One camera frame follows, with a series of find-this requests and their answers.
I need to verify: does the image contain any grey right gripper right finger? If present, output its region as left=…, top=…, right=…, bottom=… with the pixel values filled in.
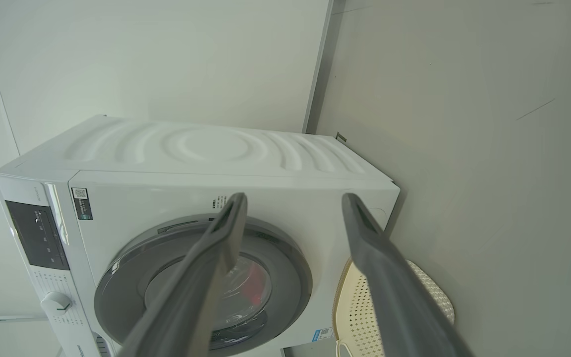
left=342, top=193, right=474, bottom=357

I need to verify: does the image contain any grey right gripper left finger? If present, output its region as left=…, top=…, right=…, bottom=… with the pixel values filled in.
left=118, top=193, right=249, bottom=357

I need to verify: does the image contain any washing machine glass door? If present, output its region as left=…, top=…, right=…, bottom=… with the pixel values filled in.
left=94, top=214, right=313, bottom=352

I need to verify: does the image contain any red jersey with white stripes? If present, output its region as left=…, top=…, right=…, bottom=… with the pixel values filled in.
left=238, top=260, right=272, bottom=308

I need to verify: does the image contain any cream perforated laundry basket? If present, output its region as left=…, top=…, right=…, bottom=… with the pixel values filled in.
left=333, top=258, right=456, bottom=357

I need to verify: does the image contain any white front-load washing machine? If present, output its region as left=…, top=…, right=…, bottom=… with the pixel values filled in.
left=0, top=115, right=400, bottom=357

